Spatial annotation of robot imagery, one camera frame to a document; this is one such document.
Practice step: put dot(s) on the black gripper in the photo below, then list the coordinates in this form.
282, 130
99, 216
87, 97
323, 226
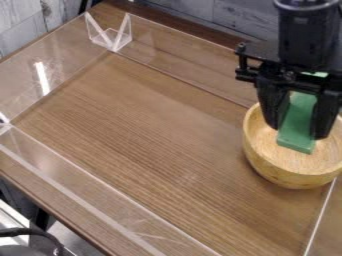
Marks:
302, 60

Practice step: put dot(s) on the green rectangular block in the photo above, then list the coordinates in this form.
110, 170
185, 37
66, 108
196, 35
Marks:
294, 134

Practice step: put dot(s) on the light wooden bowl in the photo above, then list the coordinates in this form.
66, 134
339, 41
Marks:
285, 167

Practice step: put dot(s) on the clear acrylic tray wall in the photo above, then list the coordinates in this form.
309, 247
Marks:
123, 142

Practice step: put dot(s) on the clear acrylic corner bracket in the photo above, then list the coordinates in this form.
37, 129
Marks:
110, 38

